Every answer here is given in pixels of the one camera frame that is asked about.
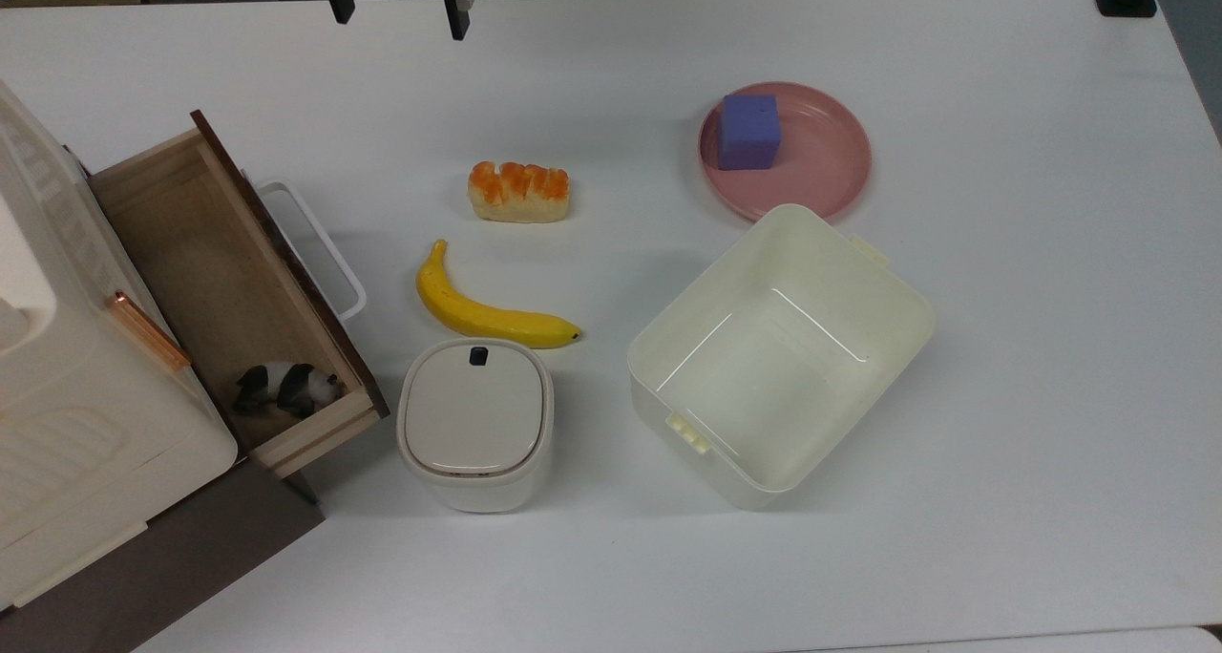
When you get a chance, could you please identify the black and white panda toy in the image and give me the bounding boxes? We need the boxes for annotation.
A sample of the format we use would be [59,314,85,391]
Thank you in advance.
[232,362,345,420]

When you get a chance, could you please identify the orange glazed toy bread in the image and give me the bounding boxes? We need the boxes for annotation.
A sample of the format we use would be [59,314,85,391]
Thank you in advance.
[467,160,572,224]

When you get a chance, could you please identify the wooden drawer with brown front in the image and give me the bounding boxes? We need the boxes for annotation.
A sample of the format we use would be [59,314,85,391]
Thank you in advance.
[88,109,390,480]

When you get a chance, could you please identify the yellow toy banana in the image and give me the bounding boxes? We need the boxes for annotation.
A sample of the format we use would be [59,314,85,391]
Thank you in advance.
[415,240,582,350]

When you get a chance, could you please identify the purple foam cube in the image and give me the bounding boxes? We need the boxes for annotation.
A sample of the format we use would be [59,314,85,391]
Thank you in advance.
[717,94,784,172]

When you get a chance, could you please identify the small white lidded trash bin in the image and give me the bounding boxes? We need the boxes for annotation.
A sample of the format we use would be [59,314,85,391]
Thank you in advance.
[396,338,556,514]

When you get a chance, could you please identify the pink round plate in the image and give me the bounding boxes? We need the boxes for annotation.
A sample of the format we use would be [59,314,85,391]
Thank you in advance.
[697,81,873,222]

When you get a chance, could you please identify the white cabinet unit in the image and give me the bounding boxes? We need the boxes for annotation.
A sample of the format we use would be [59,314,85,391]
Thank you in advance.
[0,80,240,611]

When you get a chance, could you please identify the cream plastic storage box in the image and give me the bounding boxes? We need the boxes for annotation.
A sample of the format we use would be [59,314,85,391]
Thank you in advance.
[626,203,937,512]

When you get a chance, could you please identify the dark brown cabinet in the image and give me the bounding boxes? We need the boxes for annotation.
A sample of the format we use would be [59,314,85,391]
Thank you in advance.
[0,457,327,653]

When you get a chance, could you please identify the white drawer handle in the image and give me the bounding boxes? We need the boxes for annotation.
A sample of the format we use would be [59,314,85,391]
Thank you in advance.
[256,179,369,323]

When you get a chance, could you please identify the copper handle strip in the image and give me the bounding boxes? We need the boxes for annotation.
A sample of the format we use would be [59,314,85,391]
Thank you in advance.
[105,291,192,375]

